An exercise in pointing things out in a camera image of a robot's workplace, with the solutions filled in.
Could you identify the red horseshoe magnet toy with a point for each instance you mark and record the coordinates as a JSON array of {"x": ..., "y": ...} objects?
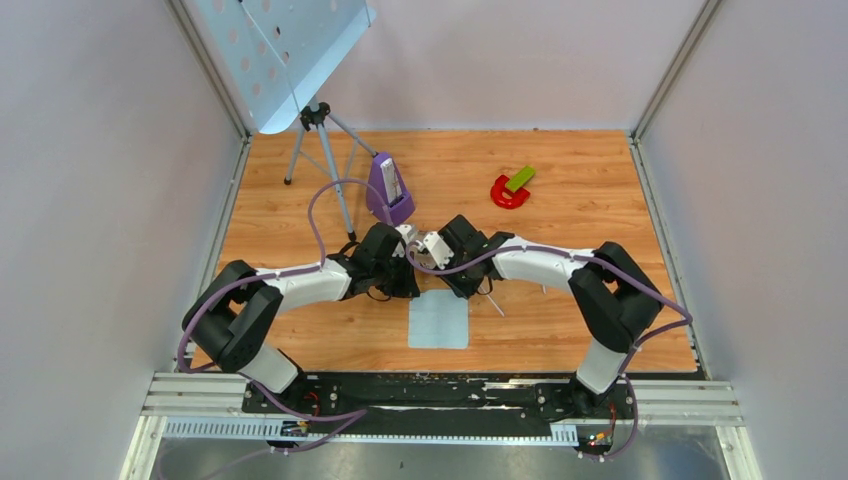
[{"x": 507, "y": 194}]

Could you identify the light blue cleaning cloth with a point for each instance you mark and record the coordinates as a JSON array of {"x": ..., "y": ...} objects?
[{"x": 438, "y": 319}]

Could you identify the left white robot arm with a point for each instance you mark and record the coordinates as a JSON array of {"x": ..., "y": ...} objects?
[{"x": 231, "y": 319}]

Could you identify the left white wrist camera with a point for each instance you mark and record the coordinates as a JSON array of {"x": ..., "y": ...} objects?
[{"x": 409, "y": 234}]

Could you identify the green block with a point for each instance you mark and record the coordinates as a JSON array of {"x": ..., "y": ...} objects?
[{"x": 520, "y": 179}]

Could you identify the purple metronome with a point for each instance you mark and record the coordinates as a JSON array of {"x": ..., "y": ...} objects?
[{"x": 388, "y": 198}]

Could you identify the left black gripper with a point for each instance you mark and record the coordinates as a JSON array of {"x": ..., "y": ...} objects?
[{"x": 408, "y": 287}]

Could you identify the blue perforated music stand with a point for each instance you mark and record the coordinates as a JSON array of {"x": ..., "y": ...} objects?
[{"x": 274, "y": 57}]

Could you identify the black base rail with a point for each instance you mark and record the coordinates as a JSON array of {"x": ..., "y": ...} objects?
[{"x": 454, "y": 404}]

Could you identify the white frame sunglasses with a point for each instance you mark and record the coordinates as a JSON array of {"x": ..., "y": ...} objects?
[{"x": 498, "y": 309}]

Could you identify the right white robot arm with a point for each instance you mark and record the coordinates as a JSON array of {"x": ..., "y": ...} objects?
[{"x": 616, "y": 299}]

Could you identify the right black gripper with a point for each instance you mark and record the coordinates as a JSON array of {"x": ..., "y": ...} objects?
[{"x": 463, "y": 291}]

